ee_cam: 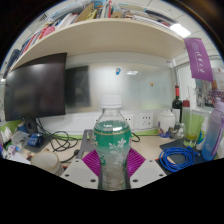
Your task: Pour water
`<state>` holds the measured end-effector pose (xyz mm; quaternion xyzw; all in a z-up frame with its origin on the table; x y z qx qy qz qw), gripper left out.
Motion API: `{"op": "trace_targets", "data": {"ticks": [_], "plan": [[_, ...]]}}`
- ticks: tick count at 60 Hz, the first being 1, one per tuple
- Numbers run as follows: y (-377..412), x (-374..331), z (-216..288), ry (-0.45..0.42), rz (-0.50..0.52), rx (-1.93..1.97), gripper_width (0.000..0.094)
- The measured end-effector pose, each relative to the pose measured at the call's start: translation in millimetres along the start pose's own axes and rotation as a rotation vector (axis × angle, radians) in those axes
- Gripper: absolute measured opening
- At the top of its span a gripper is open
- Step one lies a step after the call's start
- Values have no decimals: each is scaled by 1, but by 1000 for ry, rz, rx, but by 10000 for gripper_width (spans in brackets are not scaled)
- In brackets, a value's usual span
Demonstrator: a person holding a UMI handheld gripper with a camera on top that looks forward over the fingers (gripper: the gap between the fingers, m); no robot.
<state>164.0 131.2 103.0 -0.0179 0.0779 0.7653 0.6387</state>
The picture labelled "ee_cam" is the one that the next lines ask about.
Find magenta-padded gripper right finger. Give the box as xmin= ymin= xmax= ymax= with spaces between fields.
xmin=125 ymin=148 xmax=168 ymax=190

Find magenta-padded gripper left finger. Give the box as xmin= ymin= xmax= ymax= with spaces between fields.
xmin=59 ymin=149 xmax=102 ymax=190

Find clear green-labelled drink bottle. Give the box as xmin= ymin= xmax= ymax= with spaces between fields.
xmin=92 ymin=94 xmax=133 ymax=192

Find purple water bottle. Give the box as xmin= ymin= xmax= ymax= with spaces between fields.
xmin=200 ymin=96 xmax=224 ymax=162

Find grey metal stand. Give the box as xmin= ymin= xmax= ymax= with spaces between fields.
xmin=75 ymin=129 xmax=98 ymax=161

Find black desk mat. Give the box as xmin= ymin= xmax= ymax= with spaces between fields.
xmin=154 ymin=138 xmax=209 ymax=174

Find white paper cup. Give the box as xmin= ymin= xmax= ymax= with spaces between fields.
xmin=30 ymin=150 xmax=65 ymax=177

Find white ceramic jar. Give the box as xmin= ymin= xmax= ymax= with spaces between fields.
xmin=157 ymin=109 xmax=177 ymax=134

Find green bottle with red cap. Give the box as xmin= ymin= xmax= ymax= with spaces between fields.
xmin=181 ymin=99 xmax=198 ymax=148

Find dark wine bottle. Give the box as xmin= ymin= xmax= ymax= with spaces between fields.
xmin=171 ymin=84 xmax=184 ymax=124

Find white plastic bottle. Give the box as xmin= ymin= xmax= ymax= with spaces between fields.
xmin=195 ymin=116 xmax=210 ymax=152

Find black computer monitor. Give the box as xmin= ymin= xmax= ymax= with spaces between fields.
xmin=3 ymin=52 xmax=68 ymax=122

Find photo collage poster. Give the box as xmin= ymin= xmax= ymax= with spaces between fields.
xmin=195 ymin=68 xmax=224 ymax=110

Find purple hanging banner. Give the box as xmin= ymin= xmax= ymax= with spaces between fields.
xmin=183 ymin=37 xmax=214 ymax=83

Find beige shelf with books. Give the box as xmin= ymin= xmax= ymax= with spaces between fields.
xmin=3 ymin=0 xmax=188 ymax=73

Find ceiling lights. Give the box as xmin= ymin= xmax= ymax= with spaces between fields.
xmin=169 ymin=22 xmax=192 ymax=39

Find white wall socket panel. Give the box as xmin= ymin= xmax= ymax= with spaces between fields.
xmin=94 ymin=112 xmax=155 ymax=132

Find black cable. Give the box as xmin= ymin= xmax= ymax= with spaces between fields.
xmin=34 ymin=118 xmax=83 ymax=164

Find blue coiled cable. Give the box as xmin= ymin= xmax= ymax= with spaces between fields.
xmin=158 ymin=145 xmax=198 ymax=173

